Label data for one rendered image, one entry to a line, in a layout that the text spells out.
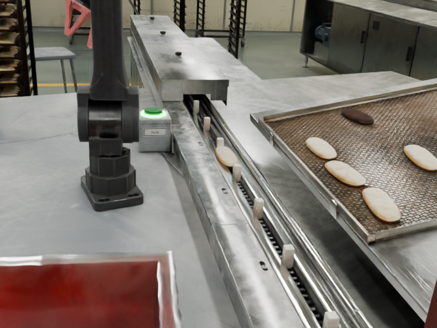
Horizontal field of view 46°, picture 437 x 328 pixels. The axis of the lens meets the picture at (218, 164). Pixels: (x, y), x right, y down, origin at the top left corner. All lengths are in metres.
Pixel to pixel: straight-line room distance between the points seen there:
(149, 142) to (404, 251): 0.61
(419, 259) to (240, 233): 0.24
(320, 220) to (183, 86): 0.60
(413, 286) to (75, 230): 0.49
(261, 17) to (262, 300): 7.75
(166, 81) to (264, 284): 0.79
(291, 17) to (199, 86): 7.12
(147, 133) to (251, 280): 0.54
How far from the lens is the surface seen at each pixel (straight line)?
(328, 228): 0.87
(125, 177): 0.89
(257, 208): 0.82
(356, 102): 1.20
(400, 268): 0.68
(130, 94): 0.87
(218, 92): 1.36
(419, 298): 0.64
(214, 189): 0.86
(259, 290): 0.63
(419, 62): 4.07
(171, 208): 0.88
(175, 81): 1.33
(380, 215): 0.76
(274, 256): 0.72
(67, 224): 0.85
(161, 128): 1.10
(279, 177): 1.03
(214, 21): 8.09
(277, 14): 8.34
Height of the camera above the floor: 1.24
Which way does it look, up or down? 23 degrees down
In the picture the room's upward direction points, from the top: 3 degrees clockwise
